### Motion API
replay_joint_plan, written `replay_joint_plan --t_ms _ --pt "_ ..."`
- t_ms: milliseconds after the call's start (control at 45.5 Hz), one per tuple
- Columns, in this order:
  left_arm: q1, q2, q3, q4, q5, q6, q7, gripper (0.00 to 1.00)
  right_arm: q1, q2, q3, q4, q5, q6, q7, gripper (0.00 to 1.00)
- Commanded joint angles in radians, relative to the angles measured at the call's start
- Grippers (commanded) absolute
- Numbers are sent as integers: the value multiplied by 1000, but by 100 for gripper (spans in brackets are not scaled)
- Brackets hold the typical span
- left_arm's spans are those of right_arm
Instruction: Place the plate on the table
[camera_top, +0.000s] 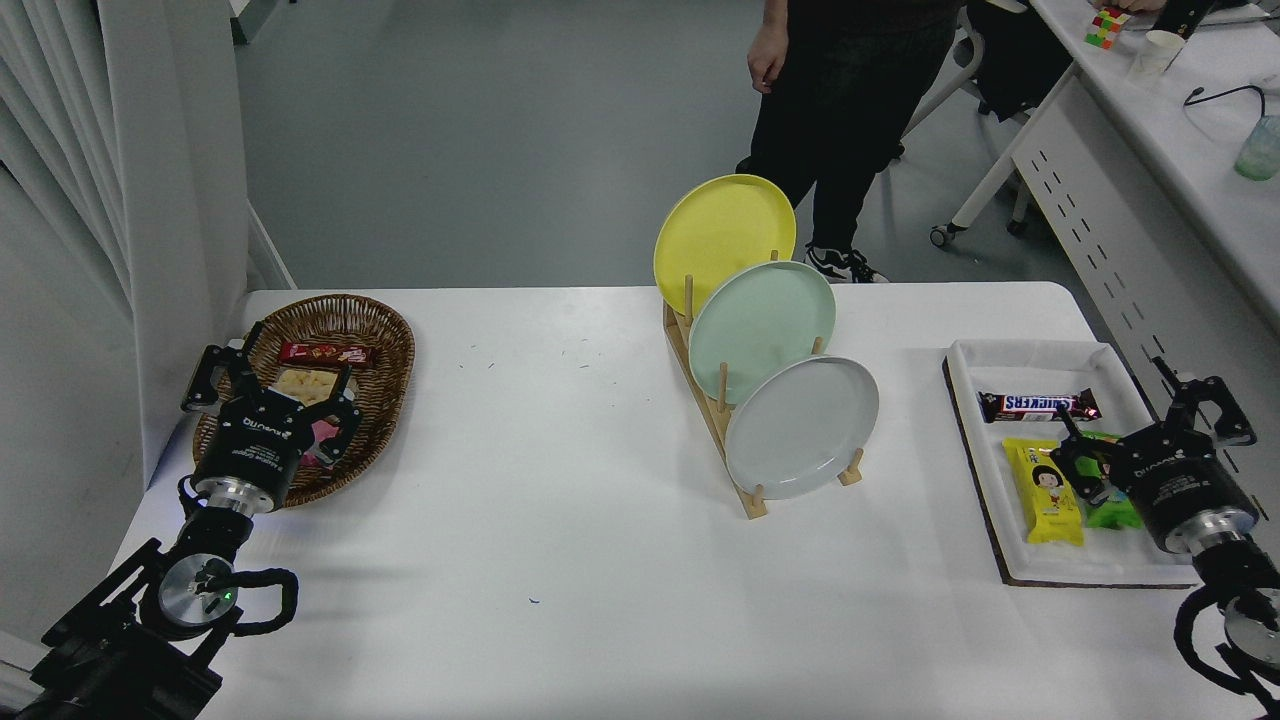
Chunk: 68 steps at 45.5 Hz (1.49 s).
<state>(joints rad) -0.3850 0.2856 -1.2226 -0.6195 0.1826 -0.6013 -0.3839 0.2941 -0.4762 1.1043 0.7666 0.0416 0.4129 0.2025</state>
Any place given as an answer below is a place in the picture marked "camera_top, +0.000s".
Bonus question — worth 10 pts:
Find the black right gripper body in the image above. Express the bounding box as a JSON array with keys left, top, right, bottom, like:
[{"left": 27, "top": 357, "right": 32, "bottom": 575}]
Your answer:
[{"left": 1125, "top": 425, "right": 1259, "bottom": 551}]

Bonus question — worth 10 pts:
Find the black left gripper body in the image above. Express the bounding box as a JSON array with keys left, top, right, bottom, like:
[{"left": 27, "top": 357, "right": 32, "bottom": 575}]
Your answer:
[{"left": 194, "top": 392, "right": 326, "bottom": 496}]

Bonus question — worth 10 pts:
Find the grey plate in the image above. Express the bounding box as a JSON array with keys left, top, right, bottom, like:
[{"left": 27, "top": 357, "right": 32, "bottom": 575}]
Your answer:
[{"left": 724, "top": 356, "right": 881, "bottom": 501}]

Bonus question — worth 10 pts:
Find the wooden plate rack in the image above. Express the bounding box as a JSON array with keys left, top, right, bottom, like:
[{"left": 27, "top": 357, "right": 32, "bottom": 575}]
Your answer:
[{"left": 664, "top": 250, "right": 865, "bottom": 520}]

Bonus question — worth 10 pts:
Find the pale green plate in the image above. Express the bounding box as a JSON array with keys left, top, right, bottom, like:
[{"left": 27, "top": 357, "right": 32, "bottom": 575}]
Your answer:
[{"left": 689, "top": 261, "right": 837, "bottom": 407}]

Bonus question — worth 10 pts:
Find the yellow plate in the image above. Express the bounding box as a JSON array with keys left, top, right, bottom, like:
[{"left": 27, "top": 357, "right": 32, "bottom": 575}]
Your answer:
[{"left": 654, "top": 174, "right": 798, "bottom": 316}]

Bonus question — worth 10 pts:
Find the person's hand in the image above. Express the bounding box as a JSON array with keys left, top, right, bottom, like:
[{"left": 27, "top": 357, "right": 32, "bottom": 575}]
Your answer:
[{"left": 747, "top": 20, "right": 791, "bottom": 95}]

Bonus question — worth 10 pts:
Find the pink snack packet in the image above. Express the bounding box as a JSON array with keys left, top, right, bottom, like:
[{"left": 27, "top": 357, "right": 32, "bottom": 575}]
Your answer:
[{"left": 305, "top": 415, "right": 346, "bottom": 469}]

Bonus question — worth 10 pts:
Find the beige cracker pack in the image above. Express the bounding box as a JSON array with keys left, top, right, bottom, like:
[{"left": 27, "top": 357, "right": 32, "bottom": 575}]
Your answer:
[{"left": 272, "top": 368, "right": 351, "bottom": 409}]

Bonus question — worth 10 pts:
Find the yellow snack pack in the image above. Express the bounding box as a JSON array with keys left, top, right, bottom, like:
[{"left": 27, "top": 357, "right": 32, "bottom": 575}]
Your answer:
[{"left": 1003, "top": 437, "right": 1086, "bottom": 547}]

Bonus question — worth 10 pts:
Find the green snack pack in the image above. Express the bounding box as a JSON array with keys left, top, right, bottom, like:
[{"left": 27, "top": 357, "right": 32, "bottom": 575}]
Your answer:
[{"left": 1075, "top": 430, "right": 1143, "bottom": 531}]

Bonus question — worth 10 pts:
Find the red snack bar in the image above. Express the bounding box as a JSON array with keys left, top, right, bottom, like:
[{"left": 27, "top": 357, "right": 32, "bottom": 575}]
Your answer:
[{"left": 278, "top": 340, "right": 379, "bottom": 369}]

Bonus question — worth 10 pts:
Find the Snickers bar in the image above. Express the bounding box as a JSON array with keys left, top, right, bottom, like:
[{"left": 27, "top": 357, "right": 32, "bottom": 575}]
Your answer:
[{"left": 977, "top": 389, "right": 1102, "bottom": 424}]

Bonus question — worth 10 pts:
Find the brown wicker basket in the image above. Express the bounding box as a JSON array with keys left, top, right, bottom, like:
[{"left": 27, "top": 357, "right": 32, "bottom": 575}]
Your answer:
[{"left": 193, "top": 293, "right": 416, "bottom": 509}]

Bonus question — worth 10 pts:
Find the white tray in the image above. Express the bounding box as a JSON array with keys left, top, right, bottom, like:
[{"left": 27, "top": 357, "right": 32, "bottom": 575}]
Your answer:
[{"left": 943, "top": 339, "right": 1201, "bottom": 589}]

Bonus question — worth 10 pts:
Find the white desk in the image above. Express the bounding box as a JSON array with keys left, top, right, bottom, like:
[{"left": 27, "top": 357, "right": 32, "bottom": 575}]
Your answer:
[{"left": 930, "top": 0, "right": 1280, "bottom": 471}]

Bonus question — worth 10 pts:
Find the green glass cup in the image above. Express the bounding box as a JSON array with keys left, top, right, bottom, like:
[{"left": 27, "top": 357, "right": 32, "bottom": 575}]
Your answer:
[{"left": 1234, "top": 115, "right": 1280, "bottom": 182}]

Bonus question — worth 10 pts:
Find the white curtain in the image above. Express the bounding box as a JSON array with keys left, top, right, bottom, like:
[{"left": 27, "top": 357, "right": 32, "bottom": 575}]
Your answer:
[{"left": 0, "top": 0, "right": 251, "bottom": 491}]

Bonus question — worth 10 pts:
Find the white paper cup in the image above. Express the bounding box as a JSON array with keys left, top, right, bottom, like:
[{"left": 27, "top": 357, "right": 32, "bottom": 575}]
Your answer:
[{"left": 1130, "top": 30, "right": 1186, "bottom": 81}]

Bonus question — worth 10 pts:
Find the Rubik's cube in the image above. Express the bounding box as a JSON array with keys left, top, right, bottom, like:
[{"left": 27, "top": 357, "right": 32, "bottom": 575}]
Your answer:
[{"left": 1085, "top": 8, "right": 1131, "bottom": 49}]

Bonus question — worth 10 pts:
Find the office chair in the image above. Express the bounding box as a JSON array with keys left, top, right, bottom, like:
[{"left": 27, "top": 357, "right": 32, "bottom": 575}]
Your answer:
[{"left": 900, "top": 0, "right": 1076, "bottom": 161}]

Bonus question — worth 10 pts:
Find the person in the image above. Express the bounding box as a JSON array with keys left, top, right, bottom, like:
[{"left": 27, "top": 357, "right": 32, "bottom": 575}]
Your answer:
[{"left": 735, "top": 0, "right": 966, "bottom": 285}]

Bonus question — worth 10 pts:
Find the black cable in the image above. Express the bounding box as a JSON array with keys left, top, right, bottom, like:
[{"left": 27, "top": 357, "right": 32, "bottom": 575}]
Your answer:
[{"left": 1185, "top": 85, "right": 1269, "bottom": 121}]

